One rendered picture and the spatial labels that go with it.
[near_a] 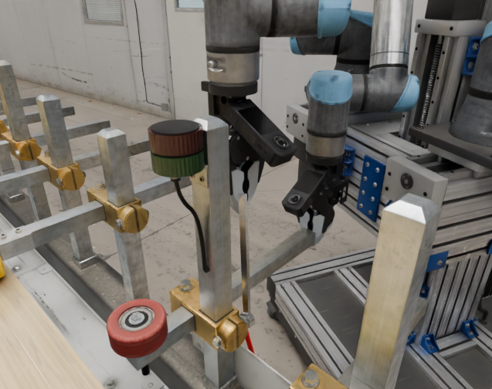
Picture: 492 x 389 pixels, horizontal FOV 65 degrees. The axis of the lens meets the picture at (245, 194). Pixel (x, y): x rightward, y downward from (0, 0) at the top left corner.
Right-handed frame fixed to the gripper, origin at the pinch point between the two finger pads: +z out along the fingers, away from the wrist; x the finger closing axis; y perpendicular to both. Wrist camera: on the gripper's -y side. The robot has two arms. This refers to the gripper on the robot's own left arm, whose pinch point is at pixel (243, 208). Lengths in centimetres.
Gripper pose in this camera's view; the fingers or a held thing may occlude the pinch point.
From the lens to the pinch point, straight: 63.3
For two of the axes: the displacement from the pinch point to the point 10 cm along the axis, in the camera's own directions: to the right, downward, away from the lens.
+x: -6.9, 3.3, -6.4
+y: -7.2, -3.2, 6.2
